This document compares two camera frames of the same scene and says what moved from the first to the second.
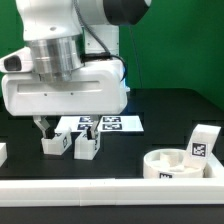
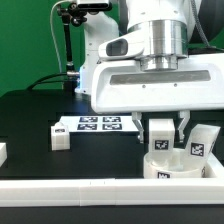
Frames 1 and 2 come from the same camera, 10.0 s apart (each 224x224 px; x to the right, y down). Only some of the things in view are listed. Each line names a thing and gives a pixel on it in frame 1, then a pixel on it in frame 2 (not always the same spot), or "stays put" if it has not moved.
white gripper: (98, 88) → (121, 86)
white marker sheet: (104, 123) stays put
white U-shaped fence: (206, 190) stays put
